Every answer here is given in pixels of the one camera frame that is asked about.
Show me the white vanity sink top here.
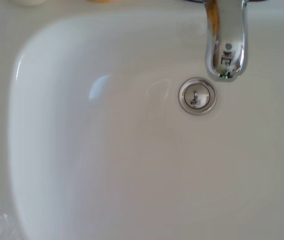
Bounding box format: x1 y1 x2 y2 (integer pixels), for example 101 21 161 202
0 0 284 240

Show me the chrome sink drain stopper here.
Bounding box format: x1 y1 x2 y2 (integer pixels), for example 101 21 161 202
178 76 218 116

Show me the chrome sink faucet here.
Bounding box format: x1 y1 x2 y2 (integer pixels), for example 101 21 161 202
203 0 248 83

